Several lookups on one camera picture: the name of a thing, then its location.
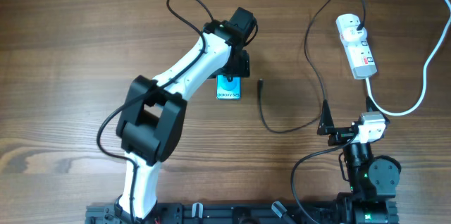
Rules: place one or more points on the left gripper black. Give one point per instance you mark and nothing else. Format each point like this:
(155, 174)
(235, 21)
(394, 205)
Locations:
(242, 70)

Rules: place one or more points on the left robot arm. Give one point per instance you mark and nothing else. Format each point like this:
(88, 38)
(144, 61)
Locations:
(151, 124)

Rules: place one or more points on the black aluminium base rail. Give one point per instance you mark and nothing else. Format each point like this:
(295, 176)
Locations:
(246, 213)

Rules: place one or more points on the Galaxy smartphone teal screen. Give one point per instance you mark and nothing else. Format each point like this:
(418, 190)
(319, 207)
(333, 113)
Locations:
(228, 88)

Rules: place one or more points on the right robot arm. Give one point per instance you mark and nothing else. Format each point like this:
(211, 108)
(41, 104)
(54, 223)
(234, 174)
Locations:
(373, 179)

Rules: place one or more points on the white USB charger plug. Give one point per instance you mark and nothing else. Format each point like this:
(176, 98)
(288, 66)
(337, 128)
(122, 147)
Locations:
(351, 35)

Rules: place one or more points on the white power strip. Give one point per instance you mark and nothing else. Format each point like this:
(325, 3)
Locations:
(359, 55)

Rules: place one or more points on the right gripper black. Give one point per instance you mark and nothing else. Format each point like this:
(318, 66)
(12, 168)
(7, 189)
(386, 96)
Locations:
(327, 127)

